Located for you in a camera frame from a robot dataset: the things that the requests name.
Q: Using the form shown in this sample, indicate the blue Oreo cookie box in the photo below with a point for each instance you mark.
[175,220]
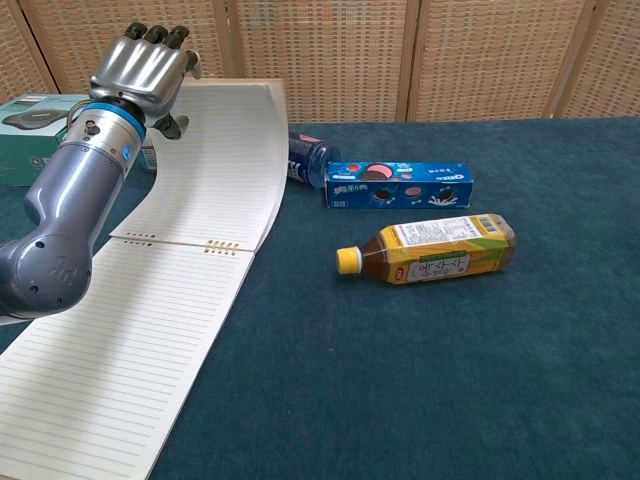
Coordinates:
[400,185]

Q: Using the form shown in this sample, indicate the dark teal table cloth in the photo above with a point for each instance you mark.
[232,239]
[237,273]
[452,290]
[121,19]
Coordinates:
[450,375]

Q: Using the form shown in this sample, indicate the blue plastic drink bottle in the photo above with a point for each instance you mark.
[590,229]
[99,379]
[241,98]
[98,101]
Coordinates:
[310,160]

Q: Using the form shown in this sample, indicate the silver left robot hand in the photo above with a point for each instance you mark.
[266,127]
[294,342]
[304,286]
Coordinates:
[140,70]

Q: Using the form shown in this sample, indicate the woven folding screen panel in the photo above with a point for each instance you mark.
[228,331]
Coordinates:
[500,60]
[325,60]
[60,30]
[615,60]
[20,60]

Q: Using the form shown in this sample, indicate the yellow-cap tea bottle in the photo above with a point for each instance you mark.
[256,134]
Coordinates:
[440,250]

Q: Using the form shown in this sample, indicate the teal Philips product box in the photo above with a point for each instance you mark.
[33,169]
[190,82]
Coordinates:
[20,150]

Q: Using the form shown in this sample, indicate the cream spiral lined notebook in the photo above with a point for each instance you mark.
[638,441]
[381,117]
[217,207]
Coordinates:
[150,325]

